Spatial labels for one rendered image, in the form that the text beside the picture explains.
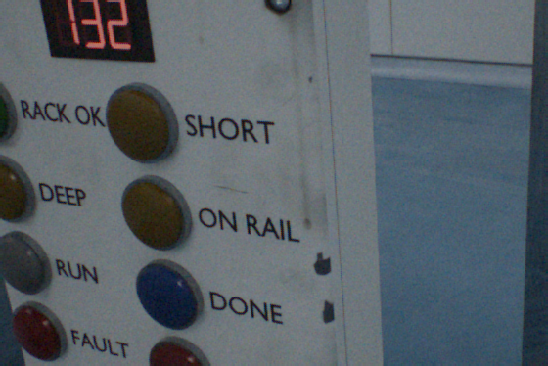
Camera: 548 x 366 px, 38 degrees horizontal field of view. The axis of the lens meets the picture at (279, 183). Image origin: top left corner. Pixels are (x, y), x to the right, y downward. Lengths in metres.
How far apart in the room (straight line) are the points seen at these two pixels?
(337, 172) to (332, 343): 0.06
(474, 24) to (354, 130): 3.61
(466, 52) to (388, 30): 0.42
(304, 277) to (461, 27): 3.66
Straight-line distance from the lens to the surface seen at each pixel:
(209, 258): 0.31
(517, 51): 3.86
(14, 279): 0.38
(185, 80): 0.28
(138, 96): 0.29
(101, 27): 0.29
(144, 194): 0.30
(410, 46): 4.05
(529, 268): 1.61
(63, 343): 0.38
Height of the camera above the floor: 1.10
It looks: 23 degrees down
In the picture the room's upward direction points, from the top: 5 degrees counter-clockwise
